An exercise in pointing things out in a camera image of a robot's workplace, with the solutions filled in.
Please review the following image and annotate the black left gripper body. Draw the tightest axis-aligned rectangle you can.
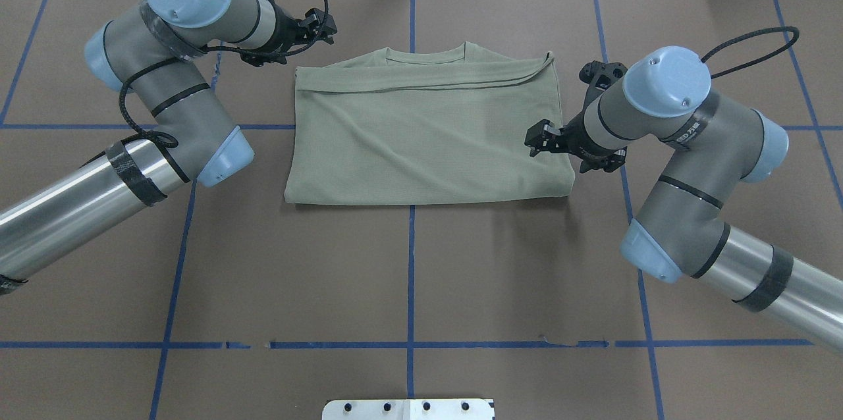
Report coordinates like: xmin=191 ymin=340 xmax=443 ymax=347
xmin=240 ymin=9 xmax=310 ymax=67

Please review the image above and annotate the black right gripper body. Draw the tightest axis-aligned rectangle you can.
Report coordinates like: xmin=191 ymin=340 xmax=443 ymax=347
xmin=560 ymin=107 xmax=628 ymax=174

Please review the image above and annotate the olive green long-sleeve shirt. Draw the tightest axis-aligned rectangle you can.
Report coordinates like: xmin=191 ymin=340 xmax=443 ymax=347
xmin=284 ymin=42 xmax=575 ymax=206

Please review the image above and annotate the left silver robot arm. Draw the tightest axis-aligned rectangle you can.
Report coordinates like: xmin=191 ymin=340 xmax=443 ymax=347
xmin=1 ymin=0 xmax=337 ymax=294

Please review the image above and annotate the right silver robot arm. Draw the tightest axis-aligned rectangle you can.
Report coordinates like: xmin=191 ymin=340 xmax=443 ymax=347
xmin=524 ymin=46 xmax=842 ymax=354

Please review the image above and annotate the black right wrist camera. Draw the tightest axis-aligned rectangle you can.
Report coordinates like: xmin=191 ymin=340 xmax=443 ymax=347
xmin=578 ymin=61 xmax=628 ymax=111

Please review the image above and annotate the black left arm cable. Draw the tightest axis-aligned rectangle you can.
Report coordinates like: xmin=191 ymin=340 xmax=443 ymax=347
xmin=119 ymin=0 xmax=330 ymax=149

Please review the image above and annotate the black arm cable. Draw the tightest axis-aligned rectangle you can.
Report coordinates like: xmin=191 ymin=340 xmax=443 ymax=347
xmin=119 ymin=0 xmax=330 ymax=149
xmin=699 ymin=26 xmax=800 ymax=80

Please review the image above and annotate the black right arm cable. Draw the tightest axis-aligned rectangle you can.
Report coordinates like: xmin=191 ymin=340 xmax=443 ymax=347
xmin=699 ymin=26 xmax=800 ymax=80

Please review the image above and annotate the white camera mast pedestal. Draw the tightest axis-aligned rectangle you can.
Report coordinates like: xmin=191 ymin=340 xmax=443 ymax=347
xmin=321 ymin=398 xmax=496 ymax=419

